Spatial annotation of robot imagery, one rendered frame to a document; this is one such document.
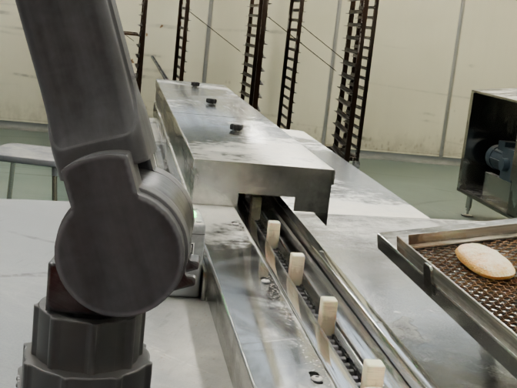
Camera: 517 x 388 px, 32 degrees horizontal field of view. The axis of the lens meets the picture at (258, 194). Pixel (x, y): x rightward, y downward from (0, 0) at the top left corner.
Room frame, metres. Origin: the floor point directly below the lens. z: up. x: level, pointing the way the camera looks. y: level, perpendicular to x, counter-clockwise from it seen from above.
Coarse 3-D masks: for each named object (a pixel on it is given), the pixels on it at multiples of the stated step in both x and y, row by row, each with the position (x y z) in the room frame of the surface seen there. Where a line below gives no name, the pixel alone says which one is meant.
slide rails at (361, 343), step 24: (264, 216) 1.12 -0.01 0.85; (264, 240) 0.99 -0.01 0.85; (288, 240) 1.00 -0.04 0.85; (312, 264) 0.91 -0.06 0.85; (288, 288) 0.81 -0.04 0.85; (312, 288) 0.82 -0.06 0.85; (312, 336) 0.68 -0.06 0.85; (360, 336) 0.70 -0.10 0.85; (336, 360) 0.64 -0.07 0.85; (360, 360) 0.65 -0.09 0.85; (384, 360) 0.65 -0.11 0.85; (384, 384) 0.60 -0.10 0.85
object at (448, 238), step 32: (512, 224) 0.88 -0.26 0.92; (416, 256) 0.80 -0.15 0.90; (448, 256) 0.82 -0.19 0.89; (512, 256) 0.81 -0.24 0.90; (448, 288) 0.72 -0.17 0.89; (480, 288) 0.73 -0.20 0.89; (512, 288) 0.72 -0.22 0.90; (480, 320) 0.65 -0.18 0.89; (512, 320) 0.65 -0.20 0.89; (512, 352) 0.60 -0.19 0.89
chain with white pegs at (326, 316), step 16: (256, 208) 1.13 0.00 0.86; (272, 224) 1.00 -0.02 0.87; (272, 240) 1.00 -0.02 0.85; (304, 256) 0.86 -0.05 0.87; (288, 272) 0.91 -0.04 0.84; (304, 288) 0.85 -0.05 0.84; (320, 304) 0.73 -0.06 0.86; (336, 304) 0.72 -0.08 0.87; (320, 320) 0.72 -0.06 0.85; (336, 336) 0.72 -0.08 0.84; (336, 352) 0.68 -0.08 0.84; (352, 368) 0.65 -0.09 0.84; (368, 368) 0.58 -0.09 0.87; (384, 368) 0.58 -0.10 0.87; (368, 384) 0.58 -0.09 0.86
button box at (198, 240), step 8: (200, 216) 0.87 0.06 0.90; (200, 224) 0.84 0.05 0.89; (192, 232) 0.84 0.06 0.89; (200, 232) 0.84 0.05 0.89; (192, 240) 0.84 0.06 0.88; (200, 240) 0.84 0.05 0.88; (192, 248) 0.84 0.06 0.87; (200, 248) 0.84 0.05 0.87; (200, 256) 0.84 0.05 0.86; (200, 264) 0.84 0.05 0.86; (192, 272) 0.84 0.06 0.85; (200, 272) 0.84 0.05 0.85; (200, 280) 0.84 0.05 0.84; (184, 288) 0.84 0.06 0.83; (192, 288) 0.84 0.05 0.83; (200, 288) 0.85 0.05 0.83; (184, 296) 0.84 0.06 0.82; (192, 296) 0.84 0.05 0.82; (200, 296) 0.84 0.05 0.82
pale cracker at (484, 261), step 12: (456, 252) 0.82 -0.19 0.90; (468, 252) 0.80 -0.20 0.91; (480, 252) 0.80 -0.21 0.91; (492, 252) 0.79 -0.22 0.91; (468, 264) 0.78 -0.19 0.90; (480, 264) 0.77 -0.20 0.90; (492, 264) 0.76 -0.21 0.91; (504, 264) 0.76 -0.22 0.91; (492, 276) 0.75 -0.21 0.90; (504, 276) 0.74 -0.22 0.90
